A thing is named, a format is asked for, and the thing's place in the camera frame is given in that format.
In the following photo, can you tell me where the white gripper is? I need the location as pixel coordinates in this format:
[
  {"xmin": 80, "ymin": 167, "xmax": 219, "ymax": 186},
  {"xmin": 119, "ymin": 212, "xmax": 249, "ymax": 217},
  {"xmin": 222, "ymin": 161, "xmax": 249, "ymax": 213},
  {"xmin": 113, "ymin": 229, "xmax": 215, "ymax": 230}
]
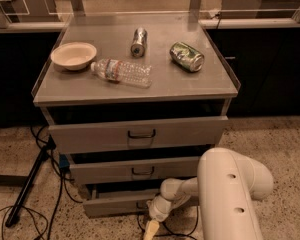
[{"xmin": 143, "ymin": 195, "xmax": 190, "ymax": 240}]

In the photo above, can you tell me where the grey bottom drawer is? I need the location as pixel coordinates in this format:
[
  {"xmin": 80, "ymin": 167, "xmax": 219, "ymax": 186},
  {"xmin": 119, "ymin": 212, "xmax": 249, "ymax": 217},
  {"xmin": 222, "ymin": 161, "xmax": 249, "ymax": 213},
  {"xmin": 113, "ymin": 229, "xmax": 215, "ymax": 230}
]
[{"xmin": 83, "ymin": 183, "xmax": 159, "ymax": 217}]

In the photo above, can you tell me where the grey drawer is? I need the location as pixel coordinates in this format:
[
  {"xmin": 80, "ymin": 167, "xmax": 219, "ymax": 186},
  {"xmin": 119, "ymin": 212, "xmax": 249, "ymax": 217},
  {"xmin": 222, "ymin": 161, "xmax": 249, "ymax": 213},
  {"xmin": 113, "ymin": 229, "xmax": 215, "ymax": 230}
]
[
  {"xmin": 70, "ymin": 157, "xmax": 199, "ymax": 185},
  {"xmin": 49, "ymin": 116, "xmax": 228, "ymax": 154},
  {"xmin": 83, "ymin": 183, "xmax": 159, "ymax": 217}
]

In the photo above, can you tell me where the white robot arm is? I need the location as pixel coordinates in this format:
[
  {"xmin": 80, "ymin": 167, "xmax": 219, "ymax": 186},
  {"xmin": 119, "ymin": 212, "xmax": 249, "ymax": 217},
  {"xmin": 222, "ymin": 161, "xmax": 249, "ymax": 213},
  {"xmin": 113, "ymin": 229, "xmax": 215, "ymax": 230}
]
[{"xmin": 143, "ymin": 148, "xmax": 274, "ymax": 240}]

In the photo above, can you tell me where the grey middle drawer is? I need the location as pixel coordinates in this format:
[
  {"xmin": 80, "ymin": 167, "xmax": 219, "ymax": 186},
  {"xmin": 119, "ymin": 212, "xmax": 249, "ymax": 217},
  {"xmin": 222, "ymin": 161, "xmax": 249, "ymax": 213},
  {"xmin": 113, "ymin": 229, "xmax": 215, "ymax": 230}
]
[{"xmin": 70, "ymin": 157, "xmax": 199, "ymax": 185}]

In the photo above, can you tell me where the grey top drawer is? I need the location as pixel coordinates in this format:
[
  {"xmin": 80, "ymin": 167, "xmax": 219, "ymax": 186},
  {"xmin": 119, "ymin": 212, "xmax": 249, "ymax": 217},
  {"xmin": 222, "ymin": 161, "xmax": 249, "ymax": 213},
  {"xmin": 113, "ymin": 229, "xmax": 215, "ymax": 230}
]
[{"xmin": 49, "ymin": 116, "xmax": 228, "ymax": 154}]

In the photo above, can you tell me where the grey drawer cabinet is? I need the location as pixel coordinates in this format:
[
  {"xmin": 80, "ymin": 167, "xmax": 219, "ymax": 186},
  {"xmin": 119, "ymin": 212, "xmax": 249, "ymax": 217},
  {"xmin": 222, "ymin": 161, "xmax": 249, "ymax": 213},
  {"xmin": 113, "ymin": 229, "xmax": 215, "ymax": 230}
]
[{"xmin": 30, "ymin": 13, "xmax": 241, "ymax": 212}]

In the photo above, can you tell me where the blue box behind cabinet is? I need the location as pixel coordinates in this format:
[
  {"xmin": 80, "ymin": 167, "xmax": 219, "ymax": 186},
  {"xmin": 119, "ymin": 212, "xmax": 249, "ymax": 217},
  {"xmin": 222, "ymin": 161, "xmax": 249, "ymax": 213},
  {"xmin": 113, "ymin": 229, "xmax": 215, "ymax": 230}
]
[{"xmin": 59, "ymin": 155, "xmax": 70, "ymax": 170}]

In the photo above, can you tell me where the clear plastic water bottle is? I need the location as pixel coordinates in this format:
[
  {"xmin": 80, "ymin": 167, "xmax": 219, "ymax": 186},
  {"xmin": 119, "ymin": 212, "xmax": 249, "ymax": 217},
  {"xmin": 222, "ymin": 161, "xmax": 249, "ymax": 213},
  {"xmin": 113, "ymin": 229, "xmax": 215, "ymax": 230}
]
[{"xmin": 90, "ymin": 59, "xmax": 152, "ymax": 88}]

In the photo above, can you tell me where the green soda can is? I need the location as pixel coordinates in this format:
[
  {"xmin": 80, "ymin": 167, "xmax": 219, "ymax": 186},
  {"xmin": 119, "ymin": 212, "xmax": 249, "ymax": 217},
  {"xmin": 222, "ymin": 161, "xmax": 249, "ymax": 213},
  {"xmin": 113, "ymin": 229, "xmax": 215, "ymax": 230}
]
[{"xmin": 169, "ymin": 42, "xmax": 204, "ymax": 73}]

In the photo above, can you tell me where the silver slim can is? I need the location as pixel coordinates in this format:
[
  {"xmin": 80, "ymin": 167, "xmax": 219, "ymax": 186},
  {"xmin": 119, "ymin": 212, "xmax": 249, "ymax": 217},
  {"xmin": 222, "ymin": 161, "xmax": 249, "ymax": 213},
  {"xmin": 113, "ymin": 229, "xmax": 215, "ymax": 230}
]
[{"xmin": 130, "ymin": 27, "xmax": 147, "ymax": 57}]

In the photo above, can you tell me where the white paper bowl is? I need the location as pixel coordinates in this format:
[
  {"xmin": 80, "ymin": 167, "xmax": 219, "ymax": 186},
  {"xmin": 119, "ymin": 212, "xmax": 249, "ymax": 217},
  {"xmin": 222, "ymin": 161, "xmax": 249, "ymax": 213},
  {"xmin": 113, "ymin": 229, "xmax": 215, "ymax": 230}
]
[{"xmin": 50, "ymin": 42, "xmax": 97, "ymax": 71}]

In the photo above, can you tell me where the black floor cable front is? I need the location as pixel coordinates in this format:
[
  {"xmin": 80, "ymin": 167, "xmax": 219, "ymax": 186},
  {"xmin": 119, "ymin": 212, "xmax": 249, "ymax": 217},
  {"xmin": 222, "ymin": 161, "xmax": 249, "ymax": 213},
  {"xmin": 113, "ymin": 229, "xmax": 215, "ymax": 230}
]
[{"xmin": 136, "ymin": 205, "xmax": 200, "ymax": 240}]

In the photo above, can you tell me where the black floor cable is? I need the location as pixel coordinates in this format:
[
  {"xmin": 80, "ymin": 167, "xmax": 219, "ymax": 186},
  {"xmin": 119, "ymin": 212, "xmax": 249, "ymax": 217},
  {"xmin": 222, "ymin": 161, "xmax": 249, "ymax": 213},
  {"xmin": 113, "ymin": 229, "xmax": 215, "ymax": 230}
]
[
  {"xmin": 0, "ymin": 125, "xmax": 88, "ymax": 240},
  {"xmin": 136, "ymin": 205, "xmax": 200, "ymax": 240}
]

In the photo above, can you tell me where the black floor cable left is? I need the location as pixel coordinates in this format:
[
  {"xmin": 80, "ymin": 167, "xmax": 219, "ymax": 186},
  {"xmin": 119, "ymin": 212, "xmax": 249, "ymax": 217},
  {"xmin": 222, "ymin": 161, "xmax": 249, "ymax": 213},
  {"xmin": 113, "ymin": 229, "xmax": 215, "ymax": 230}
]
[{"xmin": 0, "ymin": 125, "xmax": 88, "ymax": 240}]

